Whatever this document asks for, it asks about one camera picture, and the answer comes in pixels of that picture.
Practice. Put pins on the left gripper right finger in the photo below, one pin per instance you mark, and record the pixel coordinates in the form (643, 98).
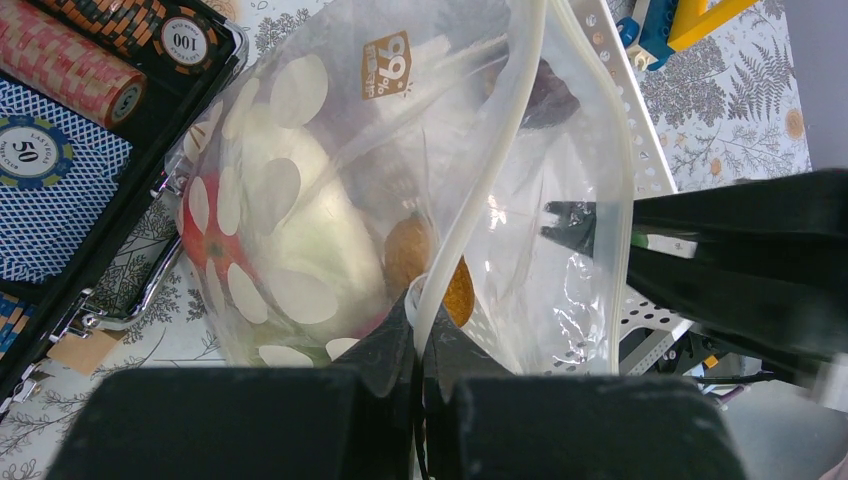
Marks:
(483, 422)

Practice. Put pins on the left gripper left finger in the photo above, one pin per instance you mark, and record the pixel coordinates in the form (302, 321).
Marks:
(349, 420)

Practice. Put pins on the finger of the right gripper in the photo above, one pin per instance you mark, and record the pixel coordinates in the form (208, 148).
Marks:
(786, 301)
(801, 216)

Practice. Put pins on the white radish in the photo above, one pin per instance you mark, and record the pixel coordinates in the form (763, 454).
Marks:
(315, 256)

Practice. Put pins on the red tomato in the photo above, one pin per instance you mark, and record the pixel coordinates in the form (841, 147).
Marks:
(208, 224)

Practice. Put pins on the clear zip top bag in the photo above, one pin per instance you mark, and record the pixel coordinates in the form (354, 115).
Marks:
(518, 232)

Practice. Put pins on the yellow blue toy vehicle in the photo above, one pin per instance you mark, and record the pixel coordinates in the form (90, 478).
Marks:
(658, 29)

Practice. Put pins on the blue patterned card deck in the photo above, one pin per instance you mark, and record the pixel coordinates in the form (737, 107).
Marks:
(42, 229)

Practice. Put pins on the black open case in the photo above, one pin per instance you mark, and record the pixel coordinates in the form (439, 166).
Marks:
(188, 51)

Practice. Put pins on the red poker chip stack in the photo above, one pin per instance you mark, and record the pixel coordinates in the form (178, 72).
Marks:
(41, 52)

